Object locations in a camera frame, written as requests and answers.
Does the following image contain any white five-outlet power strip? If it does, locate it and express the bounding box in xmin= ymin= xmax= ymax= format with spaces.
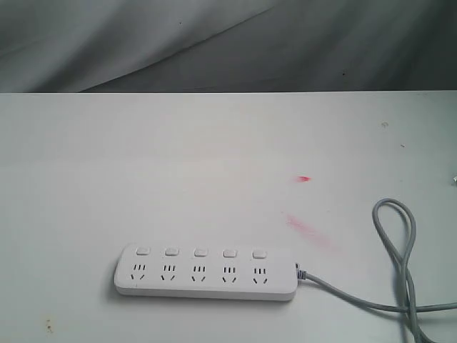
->
xmin=114 ymin=242 xmax=298 ymax=302

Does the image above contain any grey backdrop cloth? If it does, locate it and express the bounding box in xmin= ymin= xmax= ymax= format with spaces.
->
xmin=1 ymin=1 xmax=456 ymax=92

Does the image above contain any grey power cord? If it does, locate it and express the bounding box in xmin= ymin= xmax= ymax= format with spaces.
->
xmin=294 ymin=197 xmax=457 ymax=343

